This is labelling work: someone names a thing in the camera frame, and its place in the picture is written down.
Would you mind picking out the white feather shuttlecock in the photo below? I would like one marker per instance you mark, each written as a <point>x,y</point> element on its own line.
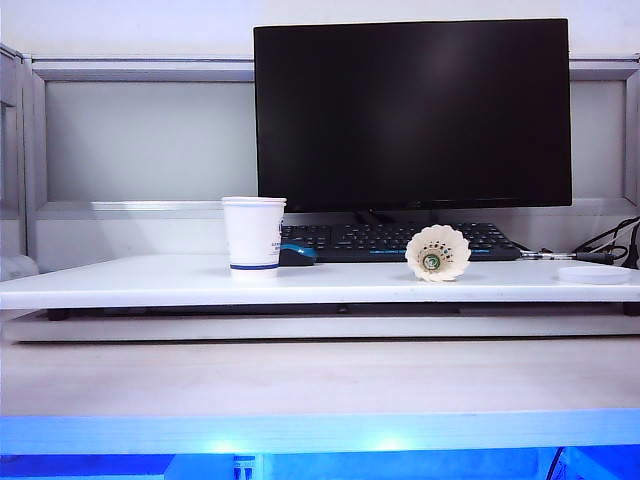
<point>440,255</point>

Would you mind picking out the white paper cup blue band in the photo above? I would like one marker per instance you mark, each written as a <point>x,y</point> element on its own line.
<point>252,235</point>

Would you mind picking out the black and blue mouse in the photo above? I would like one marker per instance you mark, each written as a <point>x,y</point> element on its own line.
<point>300,256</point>

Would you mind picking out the white raised desk board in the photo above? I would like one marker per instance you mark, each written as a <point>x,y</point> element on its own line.
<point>320,287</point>

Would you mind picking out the black keyboard with blue trim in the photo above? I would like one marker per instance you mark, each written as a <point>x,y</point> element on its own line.
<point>370,240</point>

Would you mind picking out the black monitor stand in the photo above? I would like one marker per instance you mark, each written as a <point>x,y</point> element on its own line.
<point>372,216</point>

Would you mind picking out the black computer monitor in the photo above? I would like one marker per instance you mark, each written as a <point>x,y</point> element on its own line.
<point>412,115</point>

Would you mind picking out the silver and black pen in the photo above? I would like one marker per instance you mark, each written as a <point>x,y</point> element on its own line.
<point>550,255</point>

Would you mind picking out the white round plastic lid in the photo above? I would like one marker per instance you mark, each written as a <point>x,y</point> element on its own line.
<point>594,274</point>

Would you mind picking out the grey office partition frame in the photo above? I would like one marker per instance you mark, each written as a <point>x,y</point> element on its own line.
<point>150,145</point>

